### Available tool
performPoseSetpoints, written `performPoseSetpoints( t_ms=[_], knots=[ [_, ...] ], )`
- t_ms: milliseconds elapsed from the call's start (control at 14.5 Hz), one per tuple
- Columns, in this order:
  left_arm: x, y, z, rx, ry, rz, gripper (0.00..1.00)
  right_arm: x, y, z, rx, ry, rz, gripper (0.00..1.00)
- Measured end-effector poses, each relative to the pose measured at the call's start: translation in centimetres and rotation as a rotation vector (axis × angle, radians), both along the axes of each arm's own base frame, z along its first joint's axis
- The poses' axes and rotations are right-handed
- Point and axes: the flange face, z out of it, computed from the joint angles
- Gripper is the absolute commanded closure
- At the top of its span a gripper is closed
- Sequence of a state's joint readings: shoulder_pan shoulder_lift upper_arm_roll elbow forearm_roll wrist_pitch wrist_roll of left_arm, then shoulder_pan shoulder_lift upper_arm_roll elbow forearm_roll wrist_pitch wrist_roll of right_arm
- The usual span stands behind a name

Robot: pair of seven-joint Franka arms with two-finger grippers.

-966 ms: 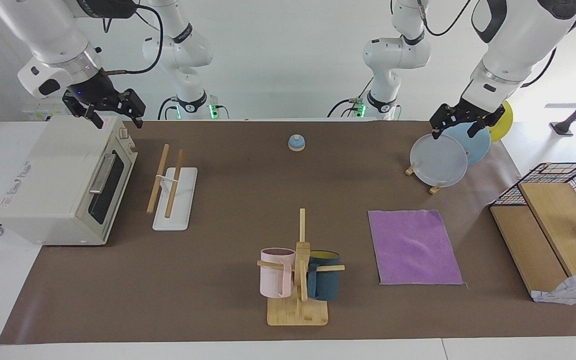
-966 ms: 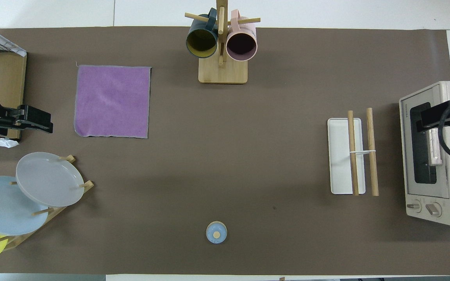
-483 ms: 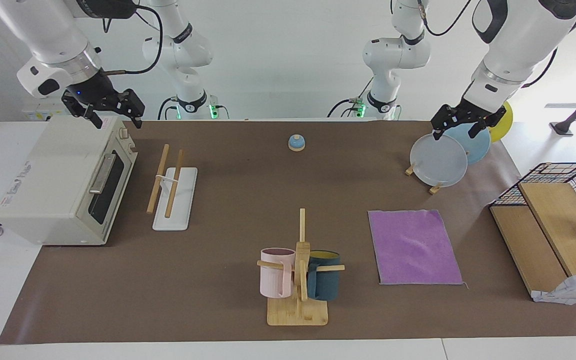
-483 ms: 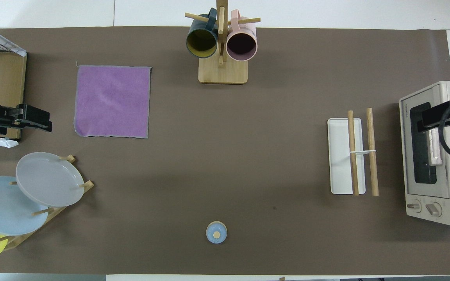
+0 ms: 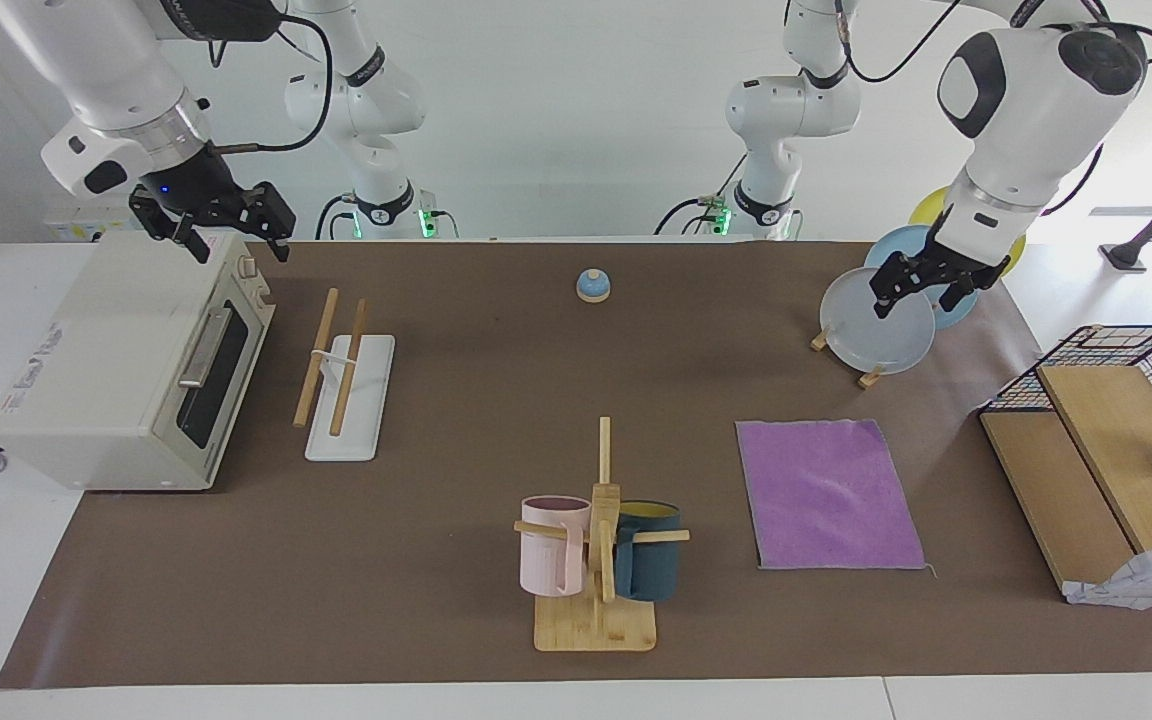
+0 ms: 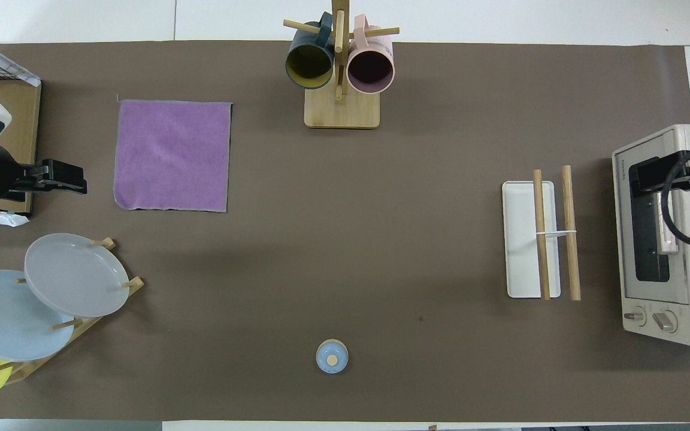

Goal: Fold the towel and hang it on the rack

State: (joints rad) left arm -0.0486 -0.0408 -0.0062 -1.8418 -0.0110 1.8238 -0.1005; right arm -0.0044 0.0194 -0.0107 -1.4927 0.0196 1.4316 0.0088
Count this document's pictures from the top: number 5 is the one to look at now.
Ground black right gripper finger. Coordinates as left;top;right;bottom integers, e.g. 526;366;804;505
129;190;212;264
236;182;297;263

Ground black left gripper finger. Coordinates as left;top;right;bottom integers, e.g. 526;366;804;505
939;268;1005;313
871;253;923;319

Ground purple and grey towel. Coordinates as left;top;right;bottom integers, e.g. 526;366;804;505
735;419;928;572

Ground wooden plate rack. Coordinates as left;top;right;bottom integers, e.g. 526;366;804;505
810;325;887;390

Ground white towel rack wooden bars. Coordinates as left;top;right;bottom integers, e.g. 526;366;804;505
293;288;397;463

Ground light blue plate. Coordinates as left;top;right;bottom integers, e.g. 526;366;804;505
864;225;982;331

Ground pale grey plate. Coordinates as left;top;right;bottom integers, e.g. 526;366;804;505
820;268;937;376

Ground yellow plate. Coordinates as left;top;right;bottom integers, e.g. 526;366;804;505
909;186;1027;278

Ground white power strip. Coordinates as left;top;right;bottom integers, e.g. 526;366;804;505
44;205;137;241

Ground cream toaster oven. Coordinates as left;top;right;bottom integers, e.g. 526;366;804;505
0;232;277;492

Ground wooden mug tree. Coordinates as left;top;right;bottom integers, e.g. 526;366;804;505
513;417;691;653

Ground brown table mat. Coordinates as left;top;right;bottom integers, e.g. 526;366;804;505
0;240;1152;689

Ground dark teal mug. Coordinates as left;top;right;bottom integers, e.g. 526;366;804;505
614;501;682;602

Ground pink mug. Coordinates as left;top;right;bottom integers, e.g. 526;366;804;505
520;496;592;597

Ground black arm base cable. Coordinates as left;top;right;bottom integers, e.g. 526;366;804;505
314;193;359;241
654;155;749;238

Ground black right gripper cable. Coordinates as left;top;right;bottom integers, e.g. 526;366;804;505
206;0;334;157

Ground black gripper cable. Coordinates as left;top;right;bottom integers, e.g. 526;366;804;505
831;0;1152;216
206;0;334;157

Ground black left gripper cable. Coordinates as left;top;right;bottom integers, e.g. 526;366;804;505
831;0;1152;216

